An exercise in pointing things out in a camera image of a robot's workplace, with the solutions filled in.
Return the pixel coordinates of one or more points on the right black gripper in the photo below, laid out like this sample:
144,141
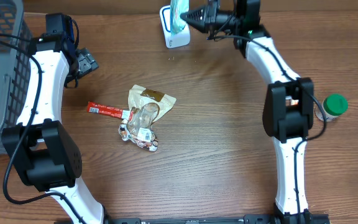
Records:
212,17

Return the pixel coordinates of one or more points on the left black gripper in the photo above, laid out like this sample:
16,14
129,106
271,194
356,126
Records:
84,62

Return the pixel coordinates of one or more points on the teal orange tissue pack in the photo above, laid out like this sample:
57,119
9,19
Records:
177,8

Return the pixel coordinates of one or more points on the red snack stick packet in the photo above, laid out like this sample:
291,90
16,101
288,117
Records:
109,111

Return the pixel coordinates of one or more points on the beige dog bone treat bag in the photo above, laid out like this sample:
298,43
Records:
146,106

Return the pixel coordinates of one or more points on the small green lidded jar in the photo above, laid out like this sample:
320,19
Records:
334,106

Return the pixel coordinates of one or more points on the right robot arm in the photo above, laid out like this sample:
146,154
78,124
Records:
288,109

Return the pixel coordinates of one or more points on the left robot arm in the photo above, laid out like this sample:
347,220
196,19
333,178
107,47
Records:
40,149

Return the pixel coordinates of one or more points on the white barcode scanner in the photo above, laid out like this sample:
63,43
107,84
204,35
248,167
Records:
173,40

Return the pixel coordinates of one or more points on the grey plastic mesh basket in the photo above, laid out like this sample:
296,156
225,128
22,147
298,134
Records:
14,65

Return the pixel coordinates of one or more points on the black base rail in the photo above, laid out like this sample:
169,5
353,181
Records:
247,219

